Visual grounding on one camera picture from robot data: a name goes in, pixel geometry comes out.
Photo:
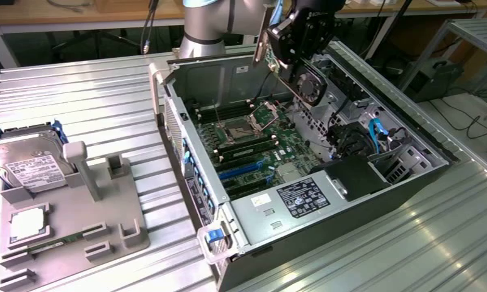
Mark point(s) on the CPU socket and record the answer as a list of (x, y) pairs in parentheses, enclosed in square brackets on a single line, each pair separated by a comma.
[(239, 130)]

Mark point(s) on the black box device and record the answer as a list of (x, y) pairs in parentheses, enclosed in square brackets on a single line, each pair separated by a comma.
[(434, 79)]

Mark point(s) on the silver disk bay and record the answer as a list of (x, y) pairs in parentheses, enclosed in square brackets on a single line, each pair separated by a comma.
[(410, 164)]

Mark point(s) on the metal socket cover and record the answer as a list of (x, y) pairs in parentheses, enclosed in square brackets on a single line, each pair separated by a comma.
[(267, 105)]

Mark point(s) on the green motherboard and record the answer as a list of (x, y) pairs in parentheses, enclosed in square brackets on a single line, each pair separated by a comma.
[(296, 146)]

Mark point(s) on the wooden desk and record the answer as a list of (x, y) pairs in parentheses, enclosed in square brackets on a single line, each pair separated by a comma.
[(64, 16)]

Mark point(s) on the green RAM stick with label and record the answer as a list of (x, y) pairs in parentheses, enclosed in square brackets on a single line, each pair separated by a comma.
[(247, 152)]

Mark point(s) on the blue disk caddy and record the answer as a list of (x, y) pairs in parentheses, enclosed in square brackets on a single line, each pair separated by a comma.
[(60, 134)]

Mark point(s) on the aluminium frame table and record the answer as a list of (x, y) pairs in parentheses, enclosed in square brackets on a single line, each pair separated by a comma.
[(479, 33)]

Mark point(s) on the bare green RAM stick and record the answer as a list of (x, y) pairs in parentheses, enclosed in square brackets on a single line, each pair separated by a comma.
[(56, 242)]

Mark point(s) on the black expansion slot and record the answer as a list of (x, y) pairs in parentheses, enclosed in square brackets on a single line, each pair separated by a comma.
[(249, 191), (245, 184)]

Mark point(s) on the blue case latch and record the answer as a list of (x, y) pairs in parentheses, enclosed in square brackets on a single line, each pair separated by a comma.
[(213, 235)]

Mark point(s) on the graphics card with fan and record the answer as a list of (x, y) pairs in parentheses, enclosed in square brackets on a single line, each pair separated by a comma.
[(309, 83)]

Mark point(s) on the black plastic shroud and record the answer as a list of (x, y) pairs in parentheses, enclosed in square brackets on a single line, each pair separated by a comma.
[(356, 179)]

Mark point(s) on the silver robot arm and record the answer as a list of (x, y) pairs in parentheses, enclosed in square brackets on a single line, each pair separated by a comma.
[(203, 27)]

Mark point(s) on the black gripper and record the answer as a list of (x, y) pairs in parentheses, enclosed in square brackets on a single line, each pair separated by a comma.
[(308, 36)]

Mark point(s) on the perforated metal drive cage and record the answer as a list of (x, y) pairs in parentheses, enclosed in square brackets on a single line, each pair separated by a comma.
[(316, 121)]

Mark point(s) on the open PC case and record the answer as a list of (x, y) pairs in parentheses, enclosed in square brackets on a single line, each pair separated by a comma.
[(211, 73)]

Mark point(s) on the silver chipset heat sink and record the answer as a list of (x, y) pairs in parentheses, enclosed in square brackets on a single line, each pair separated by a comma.
[(289, 171)]

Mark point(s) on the black RAM slot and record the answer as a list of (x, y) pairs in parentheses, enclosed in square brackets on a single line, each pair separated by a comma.
[(243, 143), (224, 113), (244, 146), (225, 116), (220, 107), (221, 110)]

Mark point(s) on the silver hard disk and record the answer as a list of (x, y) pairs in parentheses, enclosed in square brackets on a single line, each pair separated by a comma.
[(32, 170)]

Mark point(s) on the grey parts rack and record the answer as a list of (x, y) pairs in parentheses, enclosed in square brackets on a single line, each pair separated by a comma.
[(76, 219)]

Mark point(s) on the silver power supply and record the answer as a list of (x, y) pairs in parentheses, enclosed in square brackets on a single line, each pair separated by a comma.
[(259, 219)]

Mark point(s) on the blue expansion slot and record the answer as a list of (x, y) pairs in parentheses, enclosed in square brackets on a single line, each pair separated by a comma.
[(239, 171)]

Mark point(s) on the silver CPU chip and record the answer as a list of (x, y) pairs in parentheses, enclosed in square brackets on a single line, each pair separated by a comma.
[(28, 223)]

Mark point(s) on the thin metal locking lever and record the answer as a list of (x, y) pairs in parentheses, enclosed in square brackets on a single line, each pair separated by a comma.
[(217, 112)]

